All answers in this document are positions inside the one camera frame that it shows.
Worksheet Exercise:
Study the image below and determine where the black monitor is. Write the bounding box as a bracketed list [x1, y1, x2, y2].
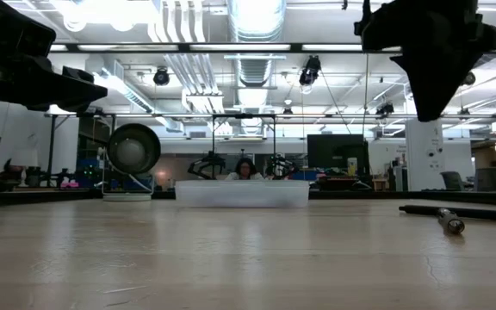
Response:
[307, 133, 370, 173]

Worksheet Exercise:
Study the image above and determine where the grey office chair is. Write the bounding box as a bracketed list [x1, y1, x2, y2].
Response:
[439, 170, 465, 192]

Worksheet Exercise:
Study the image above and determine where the clear plastic supply box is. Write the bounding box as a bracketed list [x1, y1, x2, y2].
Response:
[173, 179, 312, 209]

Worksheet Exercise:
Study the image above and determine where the person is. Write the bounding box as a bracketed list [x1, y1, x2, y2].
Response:
[223, 157, 267, 182]

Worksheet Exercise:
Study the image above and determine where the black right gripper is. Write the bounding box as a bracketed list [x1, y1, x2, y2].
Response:
[353, 0, 496, 123]

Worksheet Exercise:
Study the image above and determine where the black ceiling spotlight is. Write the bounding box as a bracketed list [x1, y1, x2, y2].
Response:
[297, 54, 323, 88]
[152, 65, 171, 87]
[375, 101, 396, 121]

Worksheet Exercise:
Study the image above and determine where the black background rig frame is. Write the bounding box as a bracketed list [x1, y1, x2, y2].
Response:
[210, 112, 278, 182]

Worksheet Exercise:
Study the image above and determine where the white cylindrical spot lamp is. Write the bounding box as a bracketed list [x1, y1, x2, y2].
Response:
[100, 122, 163, 203]

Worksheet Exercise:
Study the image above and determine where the silver ceiling duct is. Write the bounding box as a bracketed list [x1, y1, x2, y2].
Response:
[225, 0, 288, 90]

